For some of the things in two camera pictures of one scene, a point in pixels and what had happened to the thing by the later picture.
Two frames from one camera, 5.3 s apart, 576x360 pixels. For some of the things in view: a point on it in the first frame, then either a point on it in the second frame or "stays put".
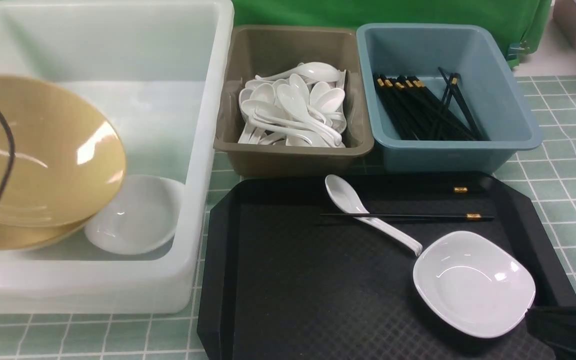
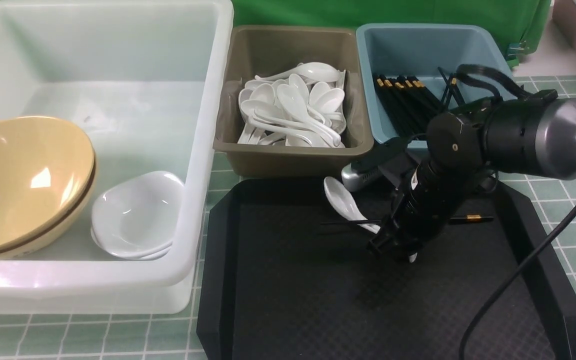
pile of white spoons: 304,105 stays put
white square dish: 477,284 -> 139,218
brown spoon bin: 251,51 stays put
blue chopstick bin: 498,107 stays put
